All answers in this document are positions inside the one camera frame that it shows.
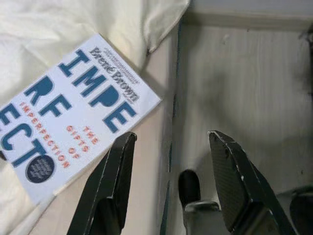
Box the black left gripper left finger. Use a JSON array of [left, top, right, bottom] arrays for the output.
[[67, 131, 137, 235]]

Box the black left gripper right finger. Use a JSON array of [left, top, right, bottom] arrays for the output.
[[207, 130, 298, 235]]

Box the cream sheeted mattress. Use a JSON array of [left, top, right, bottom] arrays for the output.
[[24, 31, 181, 235]]

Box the cream cartoon print blanket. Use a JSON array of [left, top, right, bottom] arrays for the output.
[[0, 0, 191, 235]]

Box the black cabinet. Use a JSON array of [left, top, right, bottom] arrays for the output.
[[299, 26, 313, 98]]

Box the white blue lettered book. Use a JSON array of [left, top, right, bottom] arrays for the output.
[[0, 33, 162, 206]]

